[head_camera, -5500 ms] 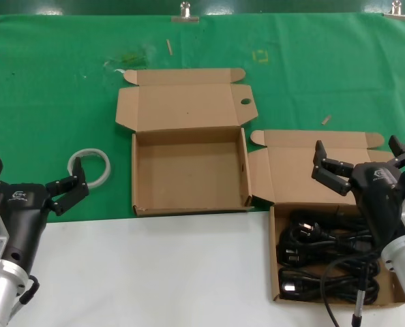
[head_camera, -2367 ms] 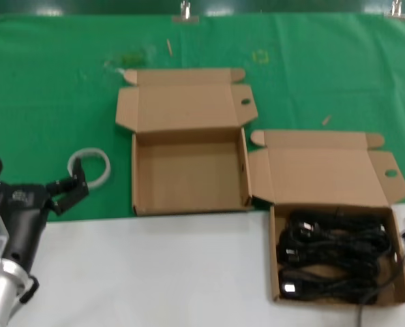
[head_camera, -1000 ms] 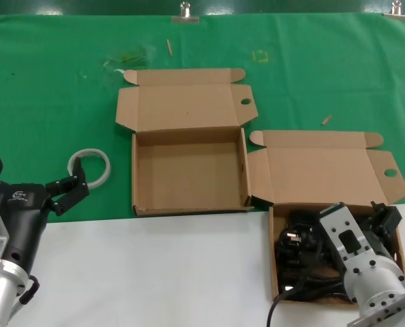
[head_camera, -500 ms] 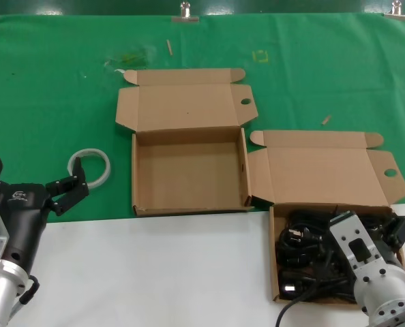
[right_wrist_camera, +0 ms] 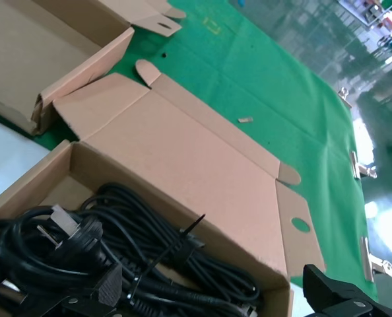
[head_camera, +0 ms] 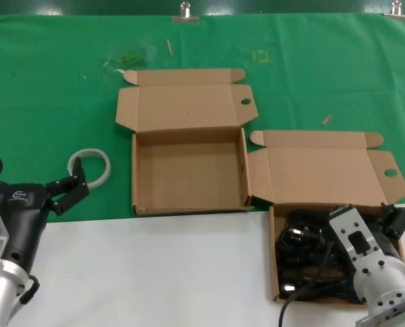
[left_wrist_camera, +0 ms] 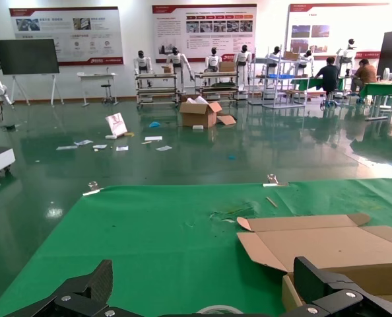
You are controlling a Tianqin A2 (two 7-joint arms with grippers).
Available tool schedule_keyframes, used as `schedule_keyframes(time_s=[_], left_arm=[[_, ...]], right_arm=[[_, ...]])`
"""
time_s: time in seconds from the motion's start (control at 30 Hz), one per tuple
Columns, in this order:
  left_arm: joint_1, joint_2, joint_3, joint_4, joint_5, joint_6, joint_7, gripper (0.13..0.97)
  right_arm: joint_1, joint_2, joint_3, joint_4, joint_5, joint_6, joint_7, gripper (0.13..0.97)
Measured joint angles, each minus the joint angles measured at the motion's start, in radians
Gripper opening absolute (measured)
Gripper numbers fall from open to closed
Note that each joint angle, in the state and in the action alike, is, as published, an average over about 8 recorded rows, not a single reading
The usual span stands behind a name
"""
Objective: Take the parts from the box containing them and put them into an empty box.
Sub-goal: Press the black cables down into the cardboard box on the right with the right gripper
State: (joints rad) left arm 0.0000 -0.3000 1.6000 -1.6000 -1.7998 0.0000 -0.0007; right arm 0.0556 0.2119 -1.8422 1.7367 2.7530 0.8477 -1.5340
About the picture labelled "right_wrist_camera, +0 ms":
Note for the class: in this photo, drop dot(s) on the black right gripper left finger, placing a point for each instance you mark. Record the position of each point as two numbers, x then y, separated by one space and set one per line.
108 287

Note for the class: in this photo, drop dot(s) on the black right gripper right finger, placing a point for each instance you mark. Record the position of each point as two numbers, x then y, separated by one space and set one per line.
324 294

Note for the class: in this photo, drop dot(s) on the brown cardboard mailer box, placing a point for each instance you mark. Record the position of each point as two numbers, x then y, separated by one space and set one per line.
34 49
182 148

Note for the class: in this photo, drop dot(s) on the silver metal binder clip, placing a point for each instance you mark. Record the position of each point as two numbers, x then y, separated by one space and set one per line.
367 261
356 165
344 95

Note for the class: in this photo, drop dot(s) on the small wooden stick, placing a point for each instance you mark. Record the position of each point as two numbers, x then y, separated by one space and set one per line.
245 119

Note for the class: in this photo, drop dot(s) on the green table cloth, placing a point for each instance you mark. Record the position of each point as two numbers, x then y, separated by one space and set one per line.
265 82

